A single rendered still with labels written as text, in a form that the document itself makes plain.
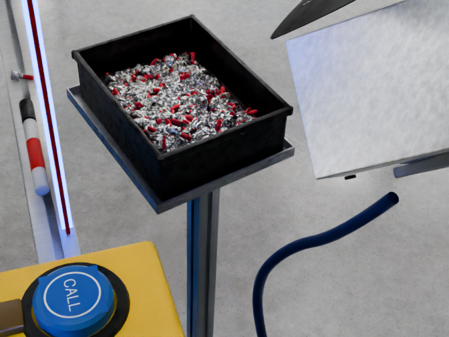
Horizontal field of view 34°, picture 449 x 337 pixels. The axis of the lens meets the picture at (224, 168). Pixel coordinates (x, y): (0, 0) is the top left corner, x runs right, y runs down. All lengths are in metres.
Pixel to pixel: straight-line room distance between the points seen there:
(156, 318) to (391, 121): 0.33
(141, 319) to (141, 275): 0.03
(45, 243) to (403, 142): 0.33
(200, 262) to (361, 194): 1.07
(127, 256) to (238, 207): 1.50
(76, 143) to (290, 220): 0.64
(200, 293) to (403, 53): 0.50
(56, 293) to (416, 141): 0.36
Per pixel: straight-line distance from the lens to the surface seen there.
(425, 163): 0.76
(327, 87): 0.66
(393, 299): 1.77
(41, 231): 0.71
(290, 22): 0.83
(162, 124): 0.83
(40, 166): 0.75
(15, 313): 0.38
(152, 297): 0.39
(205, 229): 0.91
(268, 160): 0.83
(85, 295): 0.38
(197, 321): 1.06
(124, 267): 0.40
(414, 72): 0.64
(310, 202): 1.93
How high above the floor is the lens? 1.38
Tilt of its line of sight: 44 degrees down
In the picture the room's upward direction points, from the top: 3 degrees clockwise
